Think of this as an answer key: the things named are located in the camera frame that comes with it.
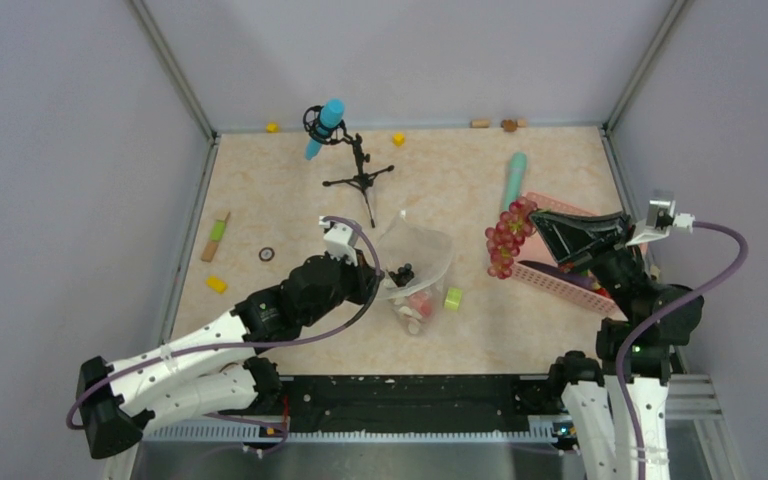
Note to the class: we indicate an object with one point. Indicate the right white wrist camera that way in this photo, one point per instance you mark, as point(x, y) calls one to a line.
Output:
point(660, 220)

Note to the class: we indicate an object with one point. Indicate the brown wooden piece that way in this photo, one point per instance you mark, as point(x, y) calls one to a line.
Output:
point(512, 125)

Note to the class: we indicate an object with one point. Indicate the black grape bunch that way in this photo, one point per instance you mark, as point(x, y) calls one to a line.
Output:
point(403, 275)

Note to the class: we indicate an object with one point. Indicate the lime green toy brick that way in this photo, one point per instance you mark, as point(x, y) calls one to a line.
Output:
point(453, 298)

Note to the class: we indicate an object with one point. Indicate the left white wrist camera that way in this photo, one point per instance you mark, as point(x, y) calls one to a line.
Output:
point(340, 238)

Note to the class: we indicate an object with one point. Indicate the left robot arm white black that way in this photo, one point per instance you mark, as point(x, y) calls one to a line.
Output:
point(220, 366)

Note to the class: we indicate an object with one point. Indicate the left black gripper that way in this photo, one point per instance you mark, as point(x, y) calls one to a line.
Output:
point(366, 278)

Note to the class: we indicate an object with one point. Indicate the yellow block near left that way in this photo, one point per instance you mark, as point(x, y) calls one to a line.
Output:
point(216, 284)

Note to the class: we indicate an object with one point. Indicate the teal cylinder tube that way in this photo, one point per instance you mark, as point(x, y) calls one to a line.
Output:
point(514, 178)

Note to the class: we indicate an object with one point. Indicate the red grape bunch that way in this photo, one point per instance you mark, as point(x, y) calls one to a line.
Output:
point(505, 239)

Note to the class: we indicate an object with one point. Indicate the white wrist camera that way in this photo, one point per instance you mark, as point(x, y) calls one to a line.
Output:
point(340, 238)
point(660, 220)

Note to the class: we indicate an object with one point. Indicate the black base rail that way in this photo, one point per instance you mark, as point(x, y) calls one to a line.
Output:
point(417, 404)

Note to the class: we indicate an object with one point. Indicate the clear zip top bag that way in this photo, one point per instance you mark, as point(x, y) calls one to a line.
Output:
point(430, 252)

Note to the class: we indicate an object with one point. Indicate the green and wood block stick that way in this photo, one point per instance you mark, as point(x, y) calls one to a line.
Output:
point(215, 236)

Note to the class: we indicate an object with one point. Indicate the blue microphone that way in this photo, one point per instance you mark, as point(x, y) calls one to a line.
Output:
point(320, 122)

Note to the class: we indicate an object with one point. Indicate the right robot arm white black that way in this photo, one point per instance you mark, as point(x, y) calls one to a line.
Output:
point(617, 399)

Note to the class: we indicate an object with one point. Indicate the black microphone tripod stand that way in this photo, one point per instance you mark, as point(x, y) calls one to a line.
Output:
point(362, 180)

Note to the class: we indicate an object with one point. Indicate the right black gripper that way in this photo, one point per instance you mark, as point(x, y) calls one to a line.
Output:
point(573, 234)

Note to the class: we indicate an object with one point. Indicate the poker chip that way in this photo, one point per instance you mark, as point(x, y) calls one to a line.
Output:
point(266, 254)

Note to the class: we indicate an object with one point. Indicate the purple eggplant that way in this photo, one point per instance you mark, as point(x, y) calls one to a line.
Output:
point(583, 280)

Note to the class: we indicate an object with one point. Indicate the pink plastic basket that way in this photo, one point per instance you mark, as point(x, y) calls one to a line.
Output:
point(531, 265)

